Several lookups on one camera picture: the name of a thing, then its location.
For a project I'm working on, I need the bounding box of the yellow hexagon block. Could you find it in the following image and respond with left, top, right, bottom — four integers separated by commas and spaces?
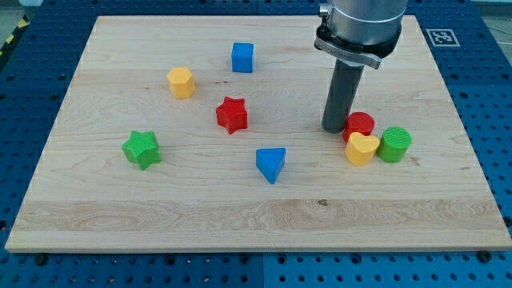
166, 67, 196, 99

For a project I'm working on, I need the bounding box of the yellow heart block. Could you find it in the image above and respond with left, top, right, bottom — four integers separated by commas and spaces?
345, 132, 380, 166

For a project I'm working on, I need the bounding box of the blue cube block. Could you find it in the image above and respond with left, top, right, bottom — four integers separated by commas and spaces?
231, 42, 254, 73

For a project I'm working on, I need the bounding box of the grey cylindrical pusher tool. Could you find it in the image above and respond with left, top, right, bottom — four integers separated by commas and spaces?
322, 60, 364, 134

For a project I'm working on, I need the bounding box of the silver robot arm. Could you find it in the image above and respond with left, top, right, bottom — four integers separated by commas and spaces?
314, 0, 408, 69

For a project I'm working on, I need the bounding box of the green star block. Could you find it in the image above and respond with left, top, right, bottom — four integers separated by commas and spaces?
122, 130, 162, 170

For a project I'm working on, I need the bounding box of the green cylinder block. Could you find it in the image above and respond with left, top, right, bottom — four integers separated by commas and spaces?
377, 126, 412, 163

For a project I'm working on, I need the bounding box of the white fiducial marker tag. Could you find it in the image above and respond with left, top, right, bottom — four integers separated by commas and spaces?
426, 28, 460, 47

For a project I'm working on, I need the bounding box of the red cylinder block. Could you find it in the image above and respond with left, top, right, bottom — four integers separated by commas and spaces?
342, 112, 375, 142

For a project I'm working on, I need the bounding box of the blue triangle block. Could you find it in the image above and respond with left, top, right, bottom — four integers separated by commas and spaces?
256, 147, 286, 185

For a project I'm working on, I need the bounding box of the red star block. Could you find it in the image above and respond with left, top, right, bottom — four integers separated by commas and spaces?
215, 97, 248, 134

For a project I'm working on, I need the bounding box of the wooden board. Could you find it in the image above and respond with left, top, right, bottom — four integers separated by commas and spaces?
6, 16, 511, 253

